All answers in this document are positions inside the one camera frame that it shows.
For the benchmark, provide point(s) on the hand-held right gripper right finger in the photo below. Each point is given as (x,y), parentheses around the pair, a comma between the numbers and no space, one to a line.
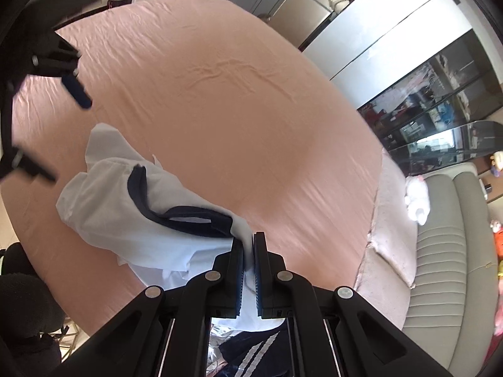
(257,275)

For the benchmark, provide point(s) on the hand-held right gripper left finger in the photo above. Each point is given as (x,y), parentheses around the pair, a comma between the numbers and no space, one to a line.
(237,275)

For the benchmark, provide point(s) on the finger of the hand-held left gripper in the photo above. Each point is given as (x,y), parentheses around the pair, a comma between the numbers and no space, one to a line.
(80,94)
(27,165)

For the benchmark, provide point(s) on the white shirt with navy trim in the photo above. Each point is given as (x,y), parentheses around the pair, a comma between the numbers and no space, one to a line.
(118,212)

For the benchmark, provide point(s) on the navy striped pants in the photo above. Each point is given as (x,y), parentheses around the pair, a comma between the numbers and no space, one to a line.
(251,353)

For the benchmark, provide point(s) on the black chair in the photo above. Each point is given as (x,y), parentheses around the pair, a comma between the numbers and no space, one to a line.
(27,294)

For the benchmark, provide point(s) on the pale pink blanket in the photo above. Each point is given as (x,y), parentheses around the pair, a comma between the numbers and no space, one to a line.
(393,224)

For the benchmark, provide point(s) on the pink bed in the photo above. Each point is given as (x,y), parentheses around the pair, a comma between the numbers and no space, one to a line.
(235,125)

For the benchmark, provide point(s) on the padded headboard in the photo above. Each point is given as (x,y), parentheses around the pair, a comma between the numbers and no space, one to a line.
(452,263)

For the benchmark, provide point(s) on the steel refrigerator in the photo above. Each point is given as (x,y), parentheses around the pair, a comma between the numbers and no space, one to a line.
(306,8)

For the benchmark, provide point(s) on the orange plush toy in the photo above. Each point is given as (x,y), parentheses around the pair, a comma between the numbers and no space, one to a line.
(499,243)

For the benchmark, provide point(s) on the glass display cabinet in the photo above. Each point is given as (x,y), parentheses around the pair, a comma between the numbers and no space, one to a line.
(432,102)

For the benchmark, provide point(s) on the white wardrobe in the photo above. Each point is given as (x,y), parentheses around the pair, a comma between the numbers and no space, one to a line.
(377,39)

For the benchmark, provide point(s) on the purple and white plush toy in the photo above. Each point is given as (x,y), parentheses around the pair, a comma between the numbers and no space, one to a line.
(497,163)

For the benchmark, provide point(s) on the cream plush toy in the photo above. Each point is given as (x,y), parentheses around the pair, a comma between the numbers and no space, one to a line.
(338,2)

